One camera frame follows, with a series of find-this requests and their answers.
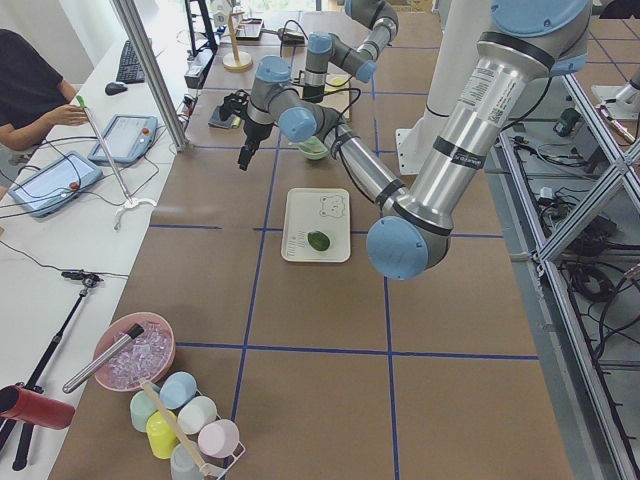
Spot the white wire cup rack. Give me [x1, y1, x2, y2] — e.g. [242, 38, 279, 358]
[205, 414, 246, 468]

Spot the aluminium frame post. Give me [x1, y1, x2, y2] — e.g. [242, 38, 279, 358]
[112, 0, 188, 152]

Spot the black keyboard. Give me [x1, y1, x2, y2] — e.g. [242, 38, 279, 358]
[116, 40, 145, 84]

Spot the red cylinder can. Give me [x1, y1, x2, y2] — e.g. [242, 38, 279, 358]
[1, 385, 75, 430]

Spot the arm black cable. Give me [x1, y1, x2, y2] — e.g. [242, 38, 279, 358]
[234, 87, 363, 126]

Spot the near teach pendant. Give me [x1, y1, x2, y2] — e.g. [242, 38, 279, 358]
[8, 151, 103, 217]

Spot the mint green cup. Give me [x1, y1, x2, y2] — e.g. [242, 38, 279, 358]
[129, 390, 157, 433]

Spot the black tripod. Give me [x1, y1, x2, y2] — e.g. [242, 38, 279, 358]
[1, 270, 102, 471]

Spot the grey folded cloth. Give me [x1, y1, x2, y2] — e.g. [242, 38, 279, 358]
[208, 105, 242, 129]

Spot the light green bowl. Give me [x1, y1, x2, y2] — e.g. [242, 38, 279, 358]
[297, 136, 329, 161]

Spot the seated person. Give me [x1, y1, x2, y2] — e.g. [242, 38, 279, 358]
[1, 29, 88, 151]

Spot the teach pendant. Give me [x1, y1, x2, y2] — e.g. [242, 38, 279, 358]
[8, 151, 103, 217]
[102, 114, 158, 165]

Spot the metal scoop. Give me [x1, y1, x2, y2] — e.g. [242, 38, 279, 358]
[261, 28, 306, 46]

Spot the pink cup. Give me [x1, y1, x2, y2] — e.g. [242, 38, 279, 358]
[198, 419, 240, 458]

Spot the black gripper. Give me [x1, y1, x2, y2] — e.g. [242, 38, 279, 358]
[238, 117, 273, 171]
[302, 84, 325, 103]

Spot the wooden mug tree stand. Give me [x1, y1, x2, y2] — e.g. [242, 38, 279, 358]
[222, 12, 253, 73]

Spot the pink ice bowl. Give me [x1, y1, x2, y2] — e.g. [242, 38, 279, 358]
[94, 312, 176, 392]

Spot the cream bear serving tray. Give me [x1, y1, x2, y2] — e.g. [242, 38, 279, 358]
[281, 188, 351, 263]

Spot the wooden cutting board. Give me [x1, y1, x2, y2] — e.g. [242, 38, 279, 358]
[321, 74, 350, 122]

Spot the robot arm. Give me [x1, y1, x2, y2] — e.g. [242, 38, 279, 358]
[224, 1, 592, 280]
[301, 1, 399, 103]

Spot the black computer mouse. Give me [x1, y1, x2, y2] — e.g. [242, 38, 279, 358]
[104, 81, 128, 96]

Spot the white cup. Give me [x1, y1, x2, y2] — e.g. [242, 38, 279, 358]
[177, 395, 218, 435]

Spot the yellow cup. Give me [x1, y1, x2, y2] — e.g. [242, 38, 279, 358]
[145, 411, 179, 460]

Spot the blue cup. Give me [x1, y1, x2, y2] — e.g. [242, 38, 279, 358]
[159, 371, 197, 410]

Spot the far teach pendant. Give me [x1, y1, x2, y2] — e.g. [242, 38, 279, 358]
[102, 114, 158, 165]

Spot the steel ice tongs handle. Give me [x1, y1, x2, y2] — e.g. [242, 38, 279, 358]
[62, 323, 144, 394]

